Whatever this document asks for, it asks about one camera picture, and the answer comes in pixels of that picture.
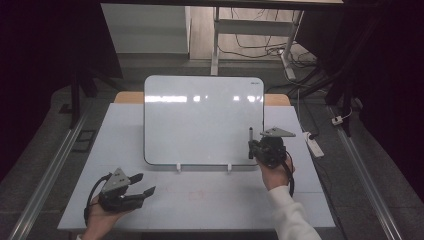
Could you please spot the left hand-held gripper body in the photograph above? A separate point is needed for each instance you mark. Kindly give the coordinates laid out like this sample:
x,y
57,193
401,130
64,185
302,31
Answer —
x,y
116,180

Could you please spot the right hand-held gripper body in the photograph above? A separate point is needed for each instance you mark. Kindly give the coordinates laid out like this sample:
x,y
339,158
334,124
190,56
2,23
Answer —
x,y
271,150

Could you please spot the black and white marker pen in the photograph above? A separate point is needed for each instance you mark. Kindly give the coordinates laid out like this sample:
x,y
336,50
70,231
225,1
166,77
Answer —
x,y
250,132

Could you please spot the white whiteboard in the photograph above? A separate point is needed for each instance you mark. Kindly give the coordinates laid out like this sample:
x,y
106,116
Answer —
x,y
200,133

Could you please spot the person's right hand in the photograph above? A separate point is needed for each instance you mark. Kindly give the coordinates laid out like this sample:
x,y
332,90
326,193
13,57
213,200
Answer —
x,y
275,176

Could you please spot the person's left hand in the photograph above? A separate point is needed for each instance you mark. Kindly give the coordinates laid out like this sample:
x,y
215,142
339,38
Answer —
x,y
100,221

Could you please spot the white whiteboard support clip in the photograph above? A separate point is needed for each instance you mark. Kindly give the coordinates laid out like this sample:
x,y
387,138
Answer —
x,y
229,167
178,167

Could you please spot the white power strip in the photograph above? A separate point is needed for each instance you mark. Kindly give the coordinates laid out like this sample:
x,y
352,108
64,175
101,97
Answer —
x,y
315,146

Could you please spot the small white plug adapter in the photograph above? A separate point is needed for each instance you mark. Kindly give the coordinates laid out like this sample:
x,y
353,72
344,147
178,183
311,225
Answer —
x,y
337,120

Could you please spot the light wooden table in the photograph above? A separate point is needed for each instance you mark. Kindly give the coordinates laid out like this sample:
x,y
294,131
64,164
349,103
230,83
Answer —
x,y
128,97

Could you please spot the black metal stand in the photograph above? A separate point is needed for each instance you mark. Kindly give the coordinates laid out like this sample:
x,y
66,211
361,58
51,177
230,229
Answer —
x,y
346,100
75,100

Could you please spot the dark curtain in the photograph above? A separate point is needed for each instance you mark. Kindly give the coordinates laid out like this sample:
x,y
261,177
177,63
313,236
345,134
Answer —
x,y
33,66
393,83

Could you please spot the white cabinet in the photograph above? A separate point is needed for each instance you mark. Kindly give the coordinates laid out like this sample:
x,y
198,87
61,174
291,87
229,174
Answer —
x,y
145,28

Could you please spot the black floor socket frame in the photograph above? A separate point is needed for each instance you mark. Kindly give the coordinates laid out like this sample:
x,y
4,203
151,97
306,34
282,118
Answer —
x,y
77,146

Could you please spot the aluminium floor rail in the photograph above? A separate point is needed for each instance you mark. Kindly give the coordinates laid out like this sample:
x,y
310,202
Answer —
x,y
46,180
366,183

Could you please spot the white desk frame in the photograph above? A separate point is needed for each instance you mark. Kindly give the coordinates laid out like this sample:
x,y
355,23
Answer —
x,y
253,27

